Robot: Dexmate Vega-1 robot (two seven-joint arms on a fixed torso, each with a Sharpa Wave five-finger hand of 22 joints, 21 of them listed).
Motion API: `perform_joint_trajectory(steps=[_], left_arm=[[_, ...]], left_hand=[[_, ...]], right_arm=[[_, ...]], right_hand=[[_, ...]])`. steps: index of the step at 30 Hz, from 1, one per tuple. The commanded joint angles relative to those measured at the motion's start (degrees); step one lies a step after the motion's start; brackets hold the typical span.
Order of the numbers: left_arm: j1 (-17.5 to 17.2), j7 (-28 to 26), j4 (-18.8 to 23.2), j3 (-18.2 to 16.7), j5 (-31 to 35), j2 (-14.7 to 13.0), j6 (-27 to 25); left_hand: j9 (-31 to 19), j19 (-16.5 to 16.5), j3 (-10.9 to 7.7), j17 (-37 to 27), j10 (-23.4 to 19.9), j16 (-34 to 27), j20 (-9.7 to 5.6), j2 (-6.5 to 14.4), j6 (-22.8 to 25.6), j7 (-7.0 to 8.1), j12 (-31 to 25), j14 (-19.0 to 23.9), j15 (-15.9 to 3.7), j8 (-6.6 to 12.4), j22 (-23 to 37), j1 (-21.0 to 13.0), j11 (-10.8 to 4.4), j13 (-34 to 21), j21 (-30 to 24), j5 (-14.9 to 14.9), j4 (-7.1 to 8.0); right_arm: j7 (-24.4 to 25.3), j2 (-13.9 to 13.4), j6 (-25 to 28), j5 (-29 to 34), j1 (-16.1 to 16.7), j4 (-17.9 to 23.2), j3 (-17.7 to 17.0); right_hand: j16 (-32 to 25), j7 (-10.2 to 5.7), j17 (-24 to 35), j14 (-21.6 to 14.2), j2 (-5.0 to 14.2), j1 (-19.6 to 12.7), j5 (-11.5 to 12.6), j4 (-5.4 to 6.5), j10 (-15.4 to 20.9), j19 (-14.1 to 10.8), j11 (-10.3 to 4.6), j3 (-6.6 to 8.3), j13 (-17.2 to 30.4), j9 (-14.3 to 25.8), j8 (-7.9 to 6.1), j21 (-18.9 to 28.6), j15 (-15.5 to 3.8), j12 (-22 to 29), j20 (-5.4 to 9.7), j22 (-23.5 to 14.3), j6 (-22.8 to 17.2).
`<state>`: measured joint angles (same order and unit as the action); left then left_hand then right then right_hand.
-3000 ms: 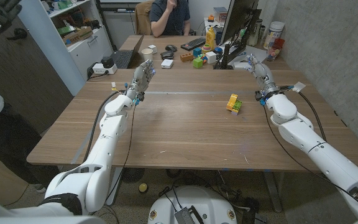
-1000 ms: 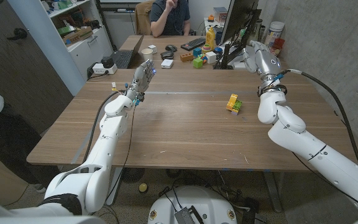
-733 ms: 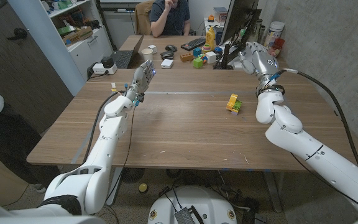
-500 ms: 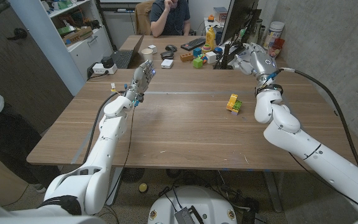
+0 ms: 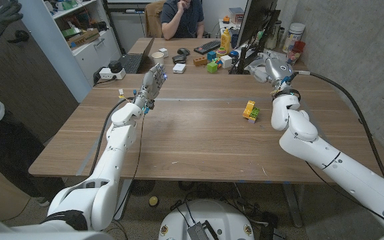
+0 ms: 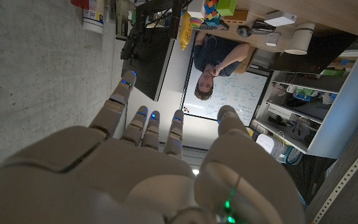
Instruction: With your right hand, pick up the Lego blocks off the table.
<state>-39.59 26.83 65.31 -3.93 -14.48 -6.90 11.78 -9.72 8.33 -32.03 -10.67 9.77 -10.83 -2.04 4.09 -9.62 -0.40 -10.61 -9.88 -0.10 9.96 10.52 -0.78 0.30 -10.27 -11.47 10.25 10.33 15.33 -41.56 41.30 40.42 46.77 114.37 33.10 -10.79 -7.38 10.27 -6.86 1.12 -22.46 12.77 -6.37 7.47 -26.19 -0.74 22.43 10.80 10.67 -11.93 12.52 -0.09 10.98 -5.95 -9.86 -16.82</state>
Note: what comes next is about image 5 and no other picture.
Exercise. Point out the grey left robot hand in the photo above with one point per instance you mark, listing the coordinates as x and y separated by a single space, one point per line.
152 85

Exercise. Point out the green Lego block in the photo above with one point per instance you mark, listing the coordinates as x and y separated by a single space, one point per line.
254 113

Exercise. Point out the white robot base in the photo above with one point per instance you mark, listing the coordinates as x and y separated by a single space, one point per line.
225 216

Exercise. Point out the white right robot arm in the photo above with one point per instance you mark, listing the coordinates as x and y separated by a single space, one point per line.
338 163

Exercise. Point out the black device on robot base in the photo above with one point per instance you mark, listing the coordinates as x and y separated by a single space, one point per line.
198 231

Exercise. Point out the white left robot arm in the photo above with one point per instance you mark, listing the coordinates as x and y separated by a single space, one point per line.
112 166

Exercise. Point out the white paper cup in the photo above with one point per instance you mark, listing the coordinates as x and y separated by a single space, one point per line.
158 57

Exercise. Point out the black laptop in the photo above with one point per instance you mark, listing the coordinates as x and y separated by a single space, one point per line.
132 62

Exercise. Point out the flat white box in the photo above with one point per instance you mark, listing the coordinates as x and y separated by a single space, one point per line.
179 68

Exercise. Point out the small white cube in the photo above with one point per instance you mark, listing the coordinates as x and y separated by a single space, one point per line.
163 52

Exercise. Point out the black wallet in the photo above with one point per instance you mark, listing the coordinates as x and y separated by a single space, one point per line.
179 59

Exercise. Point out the black power adapter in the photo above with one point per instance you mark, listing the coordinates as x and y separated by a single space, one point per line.
115 66

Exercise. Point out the white power strip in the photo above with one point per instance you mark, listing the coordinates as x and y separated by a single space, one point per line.
108 75

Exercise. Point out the wooden office desk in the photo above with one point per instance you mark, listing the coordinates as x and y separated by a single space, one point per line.
168 43

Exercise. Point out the black computer mouse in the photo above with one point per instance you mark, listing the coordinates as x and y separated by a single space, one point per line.
183 51

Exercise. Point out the brown brick block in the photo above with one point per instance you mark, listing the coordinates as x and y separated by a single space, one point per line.
200 61

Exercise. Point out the green cube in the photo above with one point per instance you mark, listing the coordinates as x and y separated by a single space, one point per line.
212 67

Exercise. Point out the blue cube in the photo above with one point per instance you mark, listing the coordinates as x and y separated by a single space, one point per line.
211 56

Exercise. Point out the white shelf cabinet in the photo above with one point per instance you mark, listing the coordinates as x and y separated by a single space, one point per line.
92 56

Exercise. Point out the black keyboard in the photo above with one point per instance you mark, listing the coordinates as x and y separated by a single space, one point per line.
208 46

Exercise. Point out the seated person in dark shirt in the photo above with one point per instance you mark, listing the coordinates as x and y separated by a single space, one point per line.
182 20

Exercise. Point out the large white cube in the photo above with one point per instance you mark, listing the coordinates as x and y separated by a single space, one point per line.
226 62

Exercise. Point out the cardboard box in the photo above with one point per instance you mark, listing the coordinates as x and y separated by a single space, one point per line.
83 37

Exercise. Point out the yellow squeeze bottle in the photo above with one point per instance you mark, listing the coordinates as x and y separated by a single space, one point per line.
225 41

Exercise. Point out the blue round object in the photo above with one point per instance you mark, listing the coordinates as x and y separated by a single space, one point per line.
234 53

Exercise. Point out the green box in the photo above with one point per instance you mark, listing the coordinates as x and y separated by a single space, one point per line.
70 32

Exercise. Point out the orange small object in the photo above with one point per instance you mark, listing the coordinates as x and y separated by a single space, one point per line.
226 19

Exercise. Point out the black round floor fan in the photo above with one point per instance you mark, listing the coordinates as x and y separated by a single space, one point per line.
142 187

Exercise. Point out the clear plastic box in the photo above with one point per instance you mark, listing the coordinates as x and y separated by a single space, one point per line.
237 15

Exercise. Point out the grey table leg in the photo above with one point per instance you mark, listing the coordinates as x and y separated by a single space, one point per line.
292 206
125 193

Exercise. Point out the yellow ball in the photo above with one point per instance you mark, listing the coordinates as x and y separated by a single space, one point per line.
153 201

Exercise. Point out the black computer monitor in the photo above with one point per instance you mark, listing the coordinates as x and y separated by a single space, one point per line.
255 18

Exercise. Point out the red jar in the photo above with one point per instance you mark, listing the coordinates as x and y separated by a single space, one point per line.
297 50

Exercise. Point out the white canister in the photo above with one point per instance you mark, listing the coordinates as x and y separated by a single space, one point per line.
293 35

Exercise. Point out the operator tracking glove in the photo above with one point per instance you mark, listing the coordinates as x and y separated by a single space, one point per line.
2 18

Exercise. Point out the white robot torso edge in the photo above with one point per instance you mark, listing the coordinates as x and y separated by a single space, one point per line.
45 237

